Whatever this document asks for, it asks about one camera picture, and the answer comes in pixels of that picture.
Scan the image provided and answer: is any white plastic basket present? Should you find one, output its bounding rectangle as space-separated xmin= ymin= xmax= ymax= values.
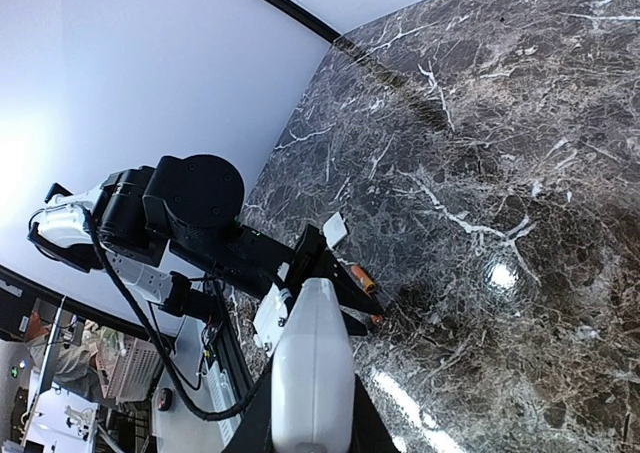
xmin=96 ymin=334 xmax=161 ymax=403

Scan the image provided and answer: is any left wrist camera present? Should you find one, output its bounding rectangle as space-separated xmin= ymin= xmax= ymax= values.
xmin=159 ymin=271 xmax=219 ymax=324

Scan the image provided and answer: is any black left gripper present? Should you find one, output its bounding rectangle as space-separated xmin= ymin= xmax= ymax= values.
xmin=287 ymin=225 xmax=384 ymax=337

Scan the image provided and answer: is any black left frame post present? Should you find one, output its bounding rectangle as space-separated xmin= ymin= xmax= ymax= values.
xmin=263 ymin=0 xmax=341 ymax=44

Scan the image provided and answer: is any orange aaa battery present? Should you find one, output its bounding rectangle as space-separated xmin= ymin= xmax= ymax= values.
xmin=370 ymin=315 xmax=385 ymax=325
xmin=350 ymin=264 xmax=377 ymax=295

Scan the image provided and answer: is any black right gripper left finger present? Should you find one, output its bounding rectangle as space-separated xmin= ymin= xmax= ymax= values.
xmin=223 ymin=373 xmax=273 ymax=453

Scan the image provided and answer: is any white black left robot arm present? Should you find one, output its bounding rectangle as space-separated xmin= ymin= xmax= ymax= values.
xmin=28 ymin=155 xmax=381 ymax=426

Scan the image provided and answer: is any white red remote control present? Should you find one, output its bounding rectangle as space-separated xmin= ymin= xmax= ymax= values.
xmin=271 ymin=278 xmax=355 ymax=452

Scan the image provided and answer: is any person in background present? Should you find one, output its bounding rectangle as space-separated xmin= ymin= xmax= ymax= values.
xmin=25 ymin=311 xmax=104 ymax=403

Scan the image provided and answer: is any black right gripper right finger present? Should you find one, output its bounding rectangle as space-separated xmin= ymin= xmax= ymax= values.
xmin=350 ymin=375 xmax=399 ymax=453

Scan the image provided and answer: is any white battery cover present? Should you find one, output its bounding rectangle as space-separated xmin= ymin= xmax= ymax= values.
xmin=322 ymin=212 xmax=348 ymax=250

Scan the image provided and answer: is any white slotted cable duct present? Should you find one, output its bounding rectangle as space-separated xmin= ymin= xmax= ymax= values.
xmin=205 ymin=361 xmax=241 ymax=446

